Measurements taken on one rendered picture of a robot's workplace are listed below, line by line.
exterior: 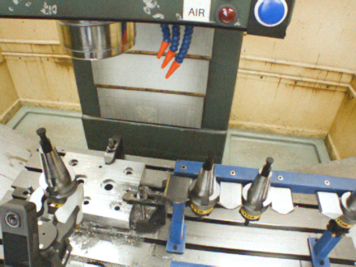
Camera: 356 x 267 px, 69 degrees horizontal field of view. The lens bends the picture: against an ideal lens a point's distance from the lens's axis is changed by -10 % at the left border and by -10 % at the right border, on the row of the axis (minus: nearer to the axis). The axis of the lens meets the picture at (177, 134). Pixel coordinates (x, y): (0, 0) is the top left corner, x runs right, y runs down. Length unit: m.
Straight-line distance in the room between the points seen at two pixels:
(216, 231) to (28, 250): 0.62
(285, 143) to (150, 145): 0.83
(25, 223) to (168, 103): 0.88
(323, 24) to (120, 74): 0.97
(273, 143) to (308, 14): 0.76
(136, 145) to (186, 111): 0.34
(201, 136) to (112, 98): 0.43
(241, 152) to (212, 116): 0.46
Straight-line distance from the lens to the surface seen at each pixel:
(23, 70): 1.94
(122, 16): 0.36
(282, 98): 1.64
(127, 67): 1.13
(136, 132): 1.34
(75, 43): 0.55
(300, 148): 1.80
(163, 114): 1.23
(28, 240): 0.43
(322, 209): 0.65
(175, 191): 0.60
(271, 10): 0.33
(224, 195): 0.60
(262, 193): 0.58
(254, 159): 1.62
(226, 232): 0.92
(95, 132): 1.42
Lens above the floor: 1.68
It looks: 40 degrees down
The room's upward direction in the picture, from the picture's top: 3 degrees clockwise
